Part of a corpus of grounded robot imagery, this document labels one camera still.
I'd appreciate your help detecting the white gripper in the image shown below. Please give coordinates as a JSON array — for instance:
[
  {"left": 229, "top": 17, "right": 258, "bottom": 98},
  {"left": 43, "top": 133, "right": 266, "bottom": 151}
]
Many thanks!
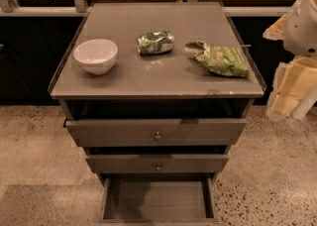
[{"left": 263, "top": 15, "right": 317, "bottom": 121}]

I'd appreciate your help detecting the top grey drawer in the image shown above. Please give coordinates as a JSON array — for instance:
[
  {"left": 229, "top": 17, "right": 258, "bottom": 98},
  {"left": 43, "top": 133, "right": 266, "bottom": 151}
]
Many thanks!
[{"left": 65, "top": 118, "right": 246, "bottom": 147}]

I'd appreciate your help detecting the middle grey drawer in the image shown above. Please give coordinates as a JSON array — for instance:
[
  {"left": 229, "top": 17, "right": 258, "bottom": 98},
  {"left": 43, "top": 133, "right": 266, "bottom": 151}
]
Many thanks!
[{"left": 86, "top": 154, "right": 229, "bottom": 173}]

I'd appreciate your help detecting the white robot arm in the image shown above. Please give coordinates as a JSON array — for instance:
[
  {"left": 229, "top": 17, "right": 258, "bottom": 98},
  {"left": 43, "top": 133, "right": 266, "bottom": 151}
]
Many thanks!
[{"left": 263, "top": 0, "right": 317, "bottom": 121}]

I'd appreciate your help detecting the grey drawer cabinet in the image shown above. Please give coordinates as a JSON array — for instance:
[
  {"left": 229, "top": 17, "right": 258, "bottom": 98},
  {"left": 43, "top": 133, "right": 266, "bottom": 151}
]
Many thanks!
[{"left": 48, "top": 1, "right": 267, "bottom": 226}]

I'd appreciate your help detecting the crushed green soda can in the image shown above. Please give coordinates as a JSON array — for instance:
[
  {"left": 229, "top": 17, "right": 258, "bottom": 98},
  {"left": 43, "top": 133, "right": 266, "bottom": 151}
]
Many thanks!
[{"left": 137, "top": 31, "right": 174, "bottom": 55}]

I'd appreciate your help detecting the grey drawer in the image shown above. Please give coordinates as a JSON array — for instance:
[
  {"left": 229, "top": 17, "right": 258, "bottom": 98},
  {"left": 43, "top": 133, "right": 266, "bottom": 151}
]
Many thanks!
[
  {"left": 65, "top": 118, "right": 246, "bottom": 147},
  {"left": 100, "top": 176, "right": 221, "bottom": 226},
  {"left": 86, "top": 154, "right": 229, "bottom": 173}
]

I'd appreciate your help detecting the green jalapeno chip bag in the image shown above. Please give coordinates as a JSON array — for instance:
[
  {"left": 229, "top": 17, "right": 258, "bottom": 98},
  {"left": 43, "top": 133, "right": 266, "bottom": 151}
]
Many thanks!
[{"left": 185, "top": 41, "right": 249, "bottom": 77}]

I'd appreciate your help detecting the white ceramic bowl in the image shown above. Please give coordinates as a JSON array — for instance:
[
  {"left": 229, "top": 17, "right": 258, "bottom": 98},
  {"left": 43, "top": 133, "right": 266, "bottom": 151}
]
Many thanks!
[{"left": 73, "top": 39, "right": 118, "bottom": 75}]

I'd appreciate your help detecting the bottom grey drawer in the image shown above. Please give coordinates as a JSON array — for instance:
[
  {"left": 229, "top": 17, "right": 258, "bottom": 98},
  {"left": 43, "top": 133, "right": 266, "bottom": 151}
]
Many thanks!
[{"left": 100, "top": 176, "right": 221, "bottom": 226}]

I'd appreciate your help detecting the white pipe post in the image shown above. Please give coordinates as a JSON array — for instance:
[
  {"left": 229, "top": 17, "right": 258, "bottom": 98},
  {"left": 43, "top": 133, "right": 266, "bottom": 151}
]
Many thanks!
[{"left": 292, "top": 85, "right": 317, "bottom": 120}]

